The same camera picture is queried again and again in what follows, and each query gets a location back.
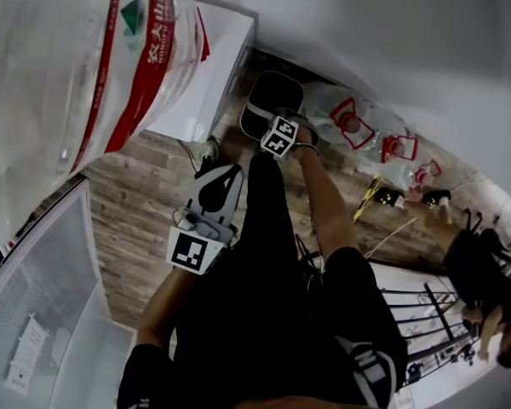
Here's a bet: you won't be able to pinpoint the person's black trousers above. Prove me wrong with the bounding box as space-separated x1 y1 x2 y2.
172 153 337 404

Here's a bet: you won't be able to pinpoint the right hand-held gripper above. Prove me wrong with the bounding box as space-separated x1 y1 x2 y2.
243 102 321 160

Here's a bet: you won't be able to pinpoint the yellow and black striped stick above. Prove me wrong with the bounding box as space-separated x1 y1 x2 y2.
351 176 385 224

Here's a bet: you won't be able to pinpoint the person's black t-shirt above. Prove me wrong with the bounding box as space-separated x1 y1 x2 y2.
116 245 410 409

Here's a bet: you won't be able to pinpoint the black chair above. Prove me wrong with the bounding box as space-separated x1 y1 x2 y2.
462 209 511 283

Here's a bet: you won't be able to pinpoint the white paper card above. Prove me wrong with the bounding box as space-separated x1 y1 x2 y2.
3 312 51 396

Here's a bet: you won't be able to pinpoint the person's right forearm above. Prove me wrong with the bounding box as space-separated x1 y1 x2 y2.
295 146 359 260

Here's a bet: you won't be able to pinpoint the black metal rack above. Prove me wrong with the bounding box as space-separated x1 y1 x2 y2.
377 281 483 396

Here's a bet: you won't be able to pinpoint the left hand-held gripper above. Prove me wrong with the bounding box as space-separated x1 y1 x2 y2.
165 163 245 277

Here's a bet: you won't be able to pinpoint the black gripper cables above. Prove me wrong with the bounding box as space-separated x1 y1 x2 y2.
295 232 326 291

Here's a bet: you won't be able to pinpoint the person's left forearm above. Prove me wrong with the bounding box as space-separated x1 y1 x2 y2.
135 265 199 351

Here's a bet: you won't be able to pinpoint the person's grey shoe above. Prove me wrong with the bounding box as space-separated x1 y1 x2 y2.
202 135 221 164

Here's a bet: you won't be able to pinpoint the thin black cable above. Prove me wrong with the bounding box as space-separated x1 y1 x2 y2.
177 137 204 176

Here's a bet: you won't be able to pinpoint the large clear water bottle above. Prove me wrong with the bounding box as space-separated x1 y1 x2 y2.
0 0 213 251

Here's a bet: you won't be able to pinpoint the white cabinet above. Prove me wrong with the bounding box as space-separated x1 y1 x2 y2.
146 0 257 144

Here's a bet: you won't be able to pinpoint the pale string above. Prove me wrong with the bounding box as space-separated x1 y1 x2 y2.
363 216 419 260

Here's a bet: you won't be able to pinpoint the black square container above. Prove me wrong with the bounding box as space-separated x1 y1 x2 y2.
239 70 305 141

